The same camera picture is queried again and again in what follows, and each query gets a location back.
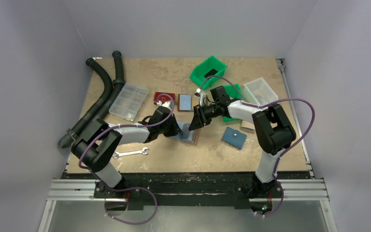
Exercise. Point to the large green plastic bin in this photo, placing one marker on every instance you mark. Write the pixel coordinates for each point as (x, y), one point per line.
(211, 66)

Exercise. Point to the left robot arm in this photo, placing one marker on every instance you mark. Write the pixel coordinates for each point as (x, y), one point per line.
(98, 142)

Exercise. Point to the pink leather card holder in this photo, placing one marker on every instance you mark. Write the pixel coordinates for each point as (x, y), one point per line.
(187, 136)

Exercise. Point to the clear white plastic bin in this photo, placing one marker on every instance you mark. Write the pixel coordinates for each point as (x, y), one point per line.
(258, 85)

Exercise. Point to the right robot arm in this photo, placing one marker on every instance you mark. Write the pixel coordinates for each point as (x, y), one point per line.
(273, 129)

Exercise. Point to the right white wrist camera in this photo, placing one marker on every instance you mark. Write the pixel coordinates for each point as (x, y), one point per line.
(201, 96)

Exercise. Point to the black VIP card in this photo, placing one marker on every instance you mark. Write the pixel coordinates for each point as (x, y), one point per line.
(212, 72)

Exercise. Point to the silver VIP card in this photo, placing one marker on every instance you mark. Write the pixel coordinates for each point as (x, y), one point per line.
(260, 98)

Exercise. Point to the red leather card holder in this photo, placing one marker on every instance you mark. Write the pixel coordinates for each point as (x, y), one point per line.
(163, 97)

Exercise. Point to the aluminium frame rail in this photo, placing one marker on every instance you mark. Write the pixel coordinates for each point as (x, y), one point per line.
(71, 207)

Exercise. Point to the cream leather card holder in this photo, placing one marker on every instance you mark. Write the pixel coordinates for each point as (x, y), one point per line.
(247, 126)

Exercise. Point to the brown open card holder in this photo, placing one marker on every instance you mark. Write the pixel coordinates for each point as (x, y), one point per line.
(185, 103)

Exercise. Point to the clear plastic organizer box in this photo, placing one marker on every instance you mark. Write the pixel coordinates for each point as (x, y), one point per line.
(128, 102)

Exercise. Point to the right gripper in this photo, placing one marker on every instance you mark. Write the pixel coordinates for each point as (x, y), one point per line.
(202, 113)

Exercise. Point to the small green plastic bin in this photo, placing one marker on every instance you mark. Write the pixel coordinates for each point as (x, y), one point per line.
(233, 92)

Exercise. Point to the blue leather card holder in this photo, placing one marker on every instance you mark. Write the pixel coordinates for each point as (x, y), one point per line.
(234, 138)

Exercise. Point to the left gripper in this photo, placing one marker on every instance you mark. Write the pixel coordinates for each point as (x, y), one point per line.
(170, 125)

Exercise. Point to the silver wrench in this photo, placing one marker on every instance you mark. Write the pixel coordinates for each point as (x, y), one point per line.
(143, 151)

